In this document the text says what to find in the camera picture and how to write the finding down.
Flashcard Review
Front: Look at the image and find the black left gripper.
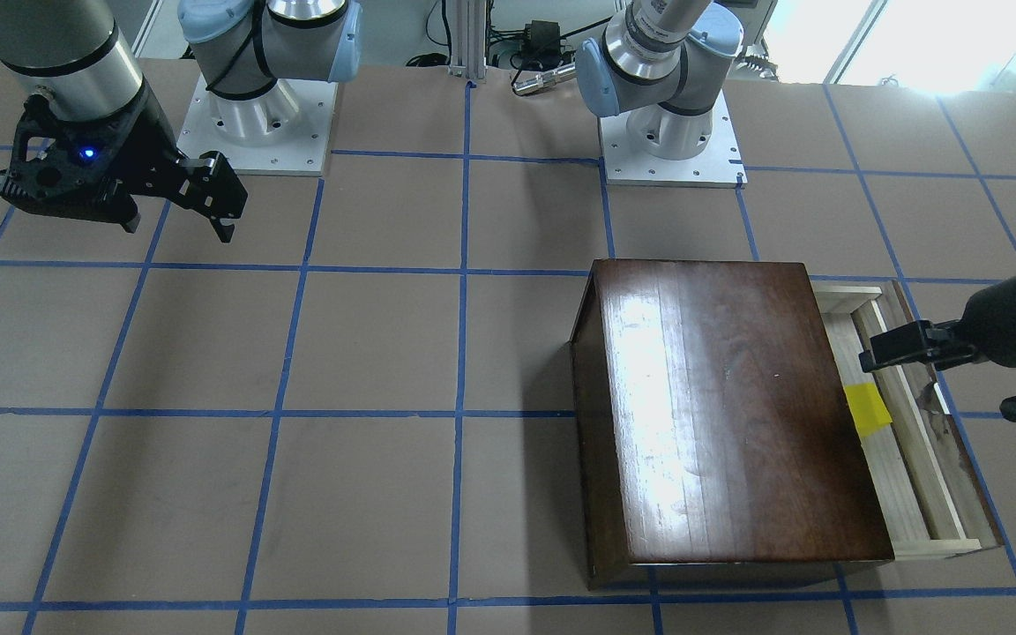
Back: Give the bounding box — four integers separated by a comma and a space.
858, 276, 1016, 422

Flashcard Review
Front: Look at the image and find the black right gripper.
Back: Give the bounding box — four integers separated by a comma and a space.
0, 84, 249, 243

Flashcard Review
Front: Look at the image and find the yellow block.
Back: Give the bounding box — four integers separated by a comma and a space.
843, 382, 893, 439

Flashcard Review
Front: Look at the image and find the light wooden drawer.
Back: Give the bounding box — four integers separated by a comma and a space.
813, 280, 1005, 560

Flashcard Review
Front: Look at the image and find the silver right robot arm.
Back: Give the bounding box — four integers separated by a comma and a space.
0, 1, 362, 243

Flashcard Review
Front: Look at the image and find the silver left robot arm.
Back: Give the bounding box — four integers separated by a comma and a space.
575, 1, 1016, 422

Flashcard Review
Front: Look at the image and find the dark wooden drawer cabinet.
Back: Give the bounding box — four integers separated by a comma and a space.
570, 258, 896, 590

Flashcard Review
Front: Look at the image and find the black power adapter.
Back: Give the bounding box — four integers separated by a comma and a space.
520, 19, 562, 62

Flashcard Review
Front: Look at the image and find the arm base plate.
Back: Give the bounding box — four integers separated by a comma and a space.
177, 77, 341, 177
598, 92, 749, 188

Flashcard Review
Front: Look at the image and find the aluminium frame post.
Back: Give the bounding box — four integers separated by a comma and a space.
440, 1, 492, 85

